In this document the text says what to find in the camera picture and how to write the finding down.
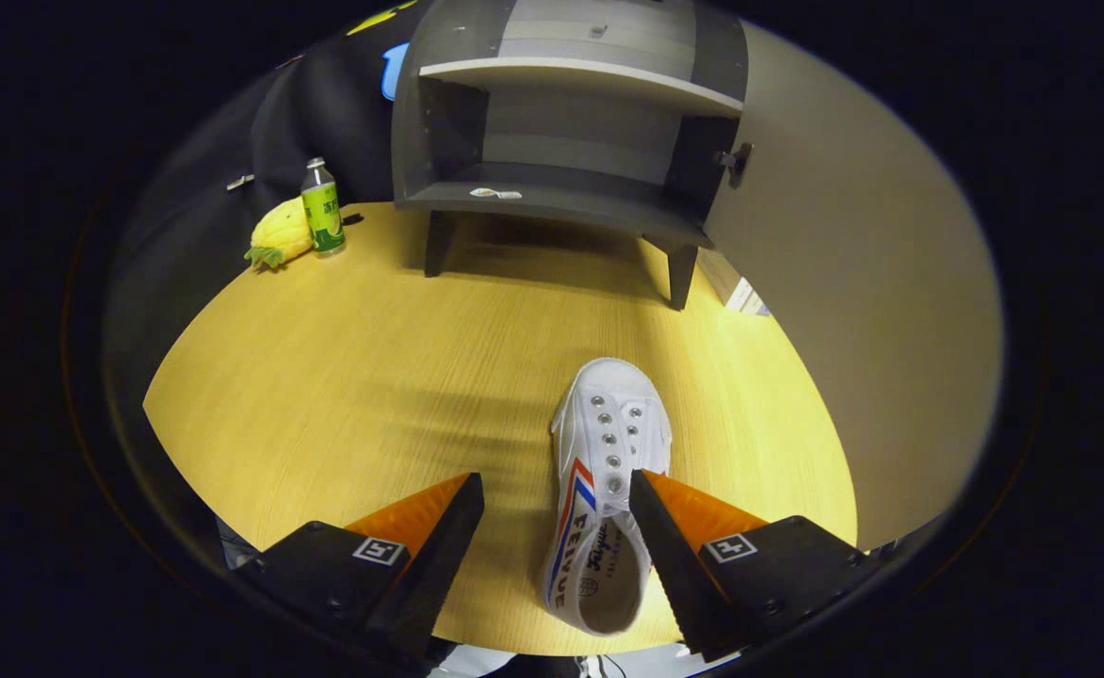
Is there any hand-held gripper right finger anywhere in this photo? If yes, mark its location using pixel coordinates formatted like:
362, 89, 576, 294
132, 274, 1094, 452
628, 469, 892, 663

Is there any grey shoe cabinet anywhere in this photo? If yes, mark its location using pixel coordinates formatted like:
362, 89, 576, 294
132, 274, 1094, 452
390, 0, 751, 312

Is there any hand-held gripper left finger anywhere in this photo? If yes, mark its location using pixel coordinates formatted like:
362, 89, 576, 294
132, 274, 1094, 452
236, 472, 485, 660

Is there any black backdrop cloth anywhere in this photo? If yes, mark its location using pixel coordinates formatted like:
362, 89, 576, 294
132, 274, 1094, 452
105, 0, 421, 415

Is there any white canvas shoe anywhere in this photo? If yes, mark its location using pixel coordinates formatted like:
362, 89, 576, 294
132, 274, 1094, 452
541, 357, 674, 637

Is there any beige shoe cabinet door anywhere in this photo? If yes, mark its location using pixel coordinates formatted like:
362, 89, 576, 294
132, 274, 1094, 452
703, 19, 1005, 552

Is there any green label plastic bottle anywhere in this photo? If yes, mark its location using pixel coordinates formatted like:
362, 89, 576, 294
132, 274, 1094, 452
300, 157, 347, 257

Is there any light grey cabinet shelf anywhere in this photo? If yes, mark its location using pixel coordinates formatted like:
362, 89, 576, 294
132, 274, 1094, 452
418, 56, 746, 116

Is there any yellow plush pineapple toy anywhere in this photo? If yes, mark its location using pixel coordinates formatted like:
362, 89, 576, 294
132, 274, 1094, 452
244, 196, 316, 271

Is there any metal door hinge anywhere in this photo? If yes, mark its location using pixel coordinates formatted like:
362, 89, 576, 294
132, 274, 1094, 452
714, 141, 754, 189

